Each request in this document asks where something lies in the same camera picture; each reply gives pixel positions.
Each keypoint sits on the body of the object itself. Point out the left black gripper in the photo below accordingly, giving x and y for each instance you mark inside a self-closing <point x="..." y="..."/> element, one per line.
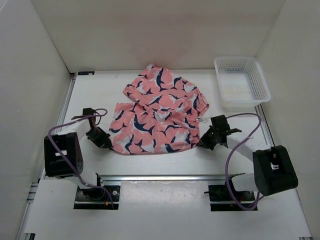
<point x="102" y="143"/>

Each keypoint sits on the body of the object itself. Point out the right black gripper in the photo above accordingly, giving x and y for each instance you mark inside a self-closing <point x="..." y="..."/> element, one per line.
<point x="204" y="141"/>

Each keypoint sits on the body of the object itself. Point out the pink shark print shorts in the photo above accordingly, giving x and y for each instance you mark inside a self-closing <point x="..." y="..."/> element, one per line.
<point x="163" y="116"/>

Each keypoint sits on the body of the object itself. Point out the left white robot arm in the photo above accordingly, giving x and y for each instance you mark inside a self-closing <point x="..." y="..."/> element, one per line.
<point x="63" y="157"/>

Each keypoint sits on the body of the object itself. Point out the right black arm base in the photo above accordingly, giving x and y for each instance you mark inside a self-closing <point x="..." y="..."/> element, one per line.
<point x="221" y="201"/>

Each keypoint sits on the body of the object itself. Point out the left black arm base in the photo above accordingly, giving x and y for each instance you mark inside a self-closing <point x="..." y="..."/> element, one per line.
<point x="97" y="199"/>

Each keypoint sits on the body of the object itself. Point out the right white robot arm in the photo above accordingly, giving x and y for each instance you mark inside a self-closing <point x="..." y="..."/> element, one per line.
<point x="273" y="171"/>

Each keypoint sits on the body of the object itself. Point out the white plastic mesh basket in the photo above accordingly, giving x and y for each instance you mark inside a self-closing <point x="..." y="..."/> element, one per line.
<point x="241" y="82"/>

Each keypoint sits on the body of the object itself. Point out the aluminium front rail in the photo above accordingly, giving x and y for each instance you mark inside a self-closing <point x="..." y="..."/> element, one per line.
<point x="190" y="177"/>

